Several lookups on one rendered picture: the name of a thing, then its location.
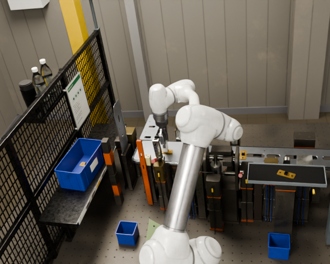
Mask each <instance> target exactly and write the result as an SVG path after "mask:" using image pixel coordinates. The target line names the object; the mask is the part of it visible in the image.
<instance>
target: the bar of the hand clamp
mask: <svg viewBox="0 0 330 264"><path fill-rule="evenodd" d="M159 138H160V137H159V136H157V135H156V136H155V139H154V138H153V139H152V144H153V148H154V151H155V155H156V158H158V157H161V161H162V157H163V155H162V151H161V146H160V141H159Z"/></svg>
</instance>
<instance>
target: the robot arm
mask: <svg viewBox="0 0 330 264"><path fill-rule="evenodd" d="M188 101H189V105H186V106H184V107H182V108H181V109H179V111H178V112H177V115H176V118H175V123H176V125H177V128H178V129H179V131H180V135H181V141H182V142H183V145H182V150H181V154H180V158H179V162H178V167H177V171H176V174H175V178H174V182H173V186H172V191H171V195H170V199H169V203H168V207H167V212H166V216H165V219H164V223H163V225H161V226H159V227H158V228H157V229H156V230H155V232H154V234H153V235H152V237H151V239H150V240H148V241H146V242H145V243H144V245H143V246H142V248H141V250H140V254H139V261H140V264H219V262H220V260H221V257H222V249H221V247H220V245H219V243H218V242H217V241H216V240H215V239H214V238H212V237H209V236H200V237H198V238H196V239H195V238H194V239H190V240H189V236H188V234H187V232H186V231H185V230H186V226H187V223H188V218H189V214H190V210H191V206H192V202H193V197H194V193H195V189H196V185H197V181H198V177H199V173H200V169H201V165H202V161H203V156H204V152H205V148H207V147H208V146H209V145H210V143H211V141H212V140H213V139H215V140H225V141H237V140H238V139H239V138H241V136H242V134H243V128H242V126H241V124H240V123H239V122H238V121H237V120H235V119H233V118H231V117H229V116H228V115H226V114H224V113H222V112H220V111H217V110H215V109H214V108H211V107H208V106H204V105H200V100H199V96H198V95H197V94H196V93H195V85H194V83H193V82H192V81H191V80H181V81H177V82H175V83H173V84H171V85H169V86H168V87H166V88H165V87H164V86H163V85H162V84H155V85H153V86H152V87H151V88H150V90H149V103H150V107H151V109H152V113H153V118H154V120H155V123H156V126H158V127H159V134H158V136H159V137H160V138H159V139H160V143H161V145H162V151H163V152H168V150H169V148H168V141H167V140H168V138H167V137H168V133H167V124H168V117H169V115H168V108H169V107H170V106H171V105H172V104H174V103H176V102H178V103H183V102H185V103H186V102H188Z"/></svg>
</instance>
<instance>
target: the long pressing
mask: <svg viewBox="0 0 330 264"><path fill-rule="evenodd" d="M142 145H143V149H144V154H148V155H151V159H154V158H155V156H156V155H155V151H154V148H153V144H152V140H142ZM182 145H183V142H181V141H168V148H169V149H173V152H172V153H163V154H162V155H163V156H165V162H166V164H168V165H178V162H179V158H180V154H181V150H182ZM212 146H223V145H209V146H208V147H209V153H210V152H211V147H212ZM232 150H233V151H234V153H235V152H236V146H232ZM241 150H246V151H247V154H253V155H264V156H265V157H263V158H259V157H246V160H244V159H240V160H239V165H240V167H241V162H242V161H249V162H254V163H264V160H265V158H267V155H279V156H280V158H278V161H279V162H278V164H283V158H284V157H285V156H297V155H312V157H317V160H313V165H314V166H325V171H330V160H323V157H330V149H316V148H286V147H255V146H239V154H240V151H241ZM264 150H265V151H264ZM131 160H132V162H133V163H140V160H139V154H138V149H137V147H136V149H135V152H134V154H133V156H132V159H131ZM290 164H296V159H290Z"/></svg>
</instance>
